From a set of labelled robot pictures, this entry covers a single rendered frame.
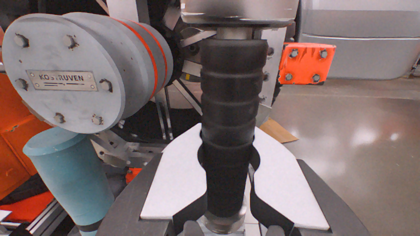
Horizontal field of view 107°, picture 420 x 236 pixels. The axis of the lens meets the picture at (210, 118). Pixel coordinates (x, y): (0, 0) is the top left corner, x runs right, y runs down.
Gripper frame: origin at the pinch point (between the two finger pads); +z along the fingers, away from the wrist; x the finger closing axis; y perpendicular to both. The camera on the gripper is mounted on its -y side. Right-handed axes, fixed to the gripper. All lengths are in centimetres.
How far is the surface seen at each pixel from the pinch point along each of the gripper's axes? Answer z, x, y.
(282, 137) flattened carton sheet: 120, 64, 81
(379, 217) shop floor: 45, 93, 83
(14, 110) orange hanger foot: 25, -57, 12
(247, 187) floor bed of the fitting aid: 56, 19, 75
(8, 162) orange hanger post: 16, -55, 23
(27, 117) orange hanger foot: 26, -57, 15
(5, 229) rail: 12, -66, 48
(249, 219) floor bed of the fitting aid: 36, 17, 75
